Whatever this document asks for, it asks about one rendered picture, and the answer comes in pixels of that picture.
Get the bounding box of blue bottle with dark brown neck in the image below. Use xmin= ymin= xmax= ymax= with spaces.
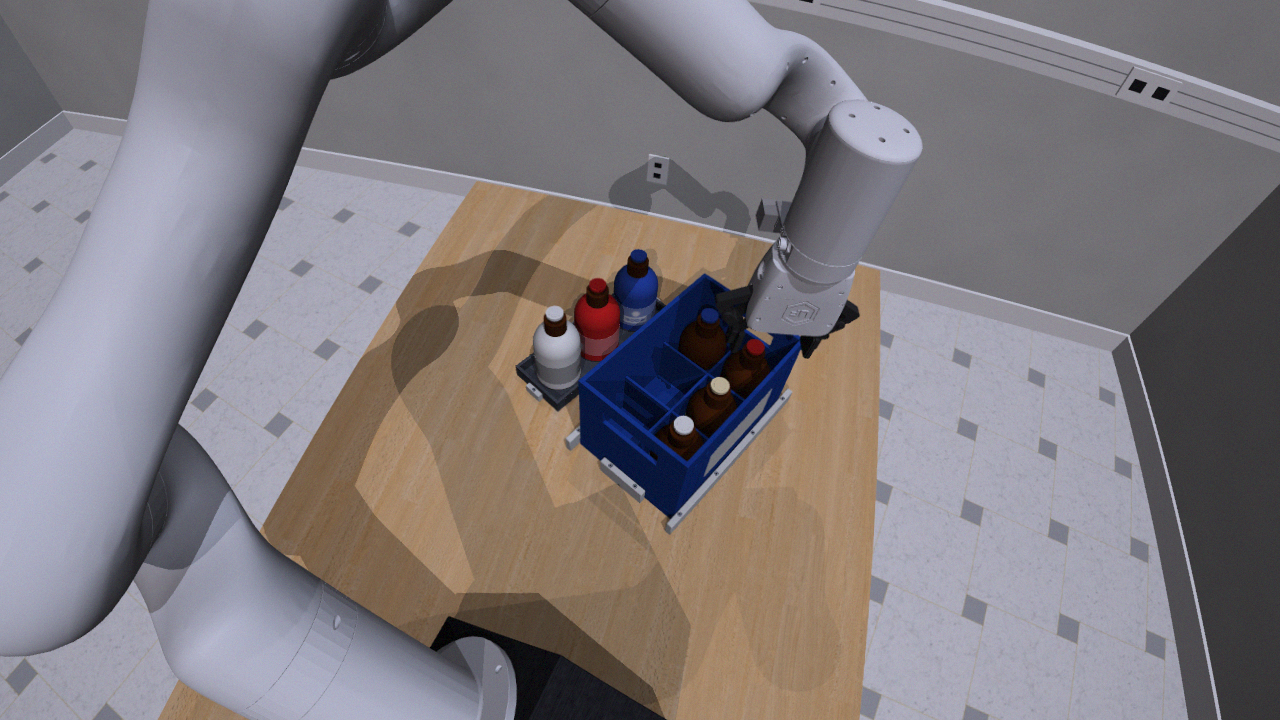
xmin=613 ymin=249 xmax=658 ymax=331

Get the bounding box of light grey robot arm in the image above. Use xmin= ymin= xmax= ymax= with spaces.
xmin=0 ymin=0 xmax=922 ymax=720

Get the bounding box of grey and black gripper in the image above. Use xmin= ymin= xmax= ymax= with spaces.
xmin=716 ymin=241 xmax=860 ymax=359

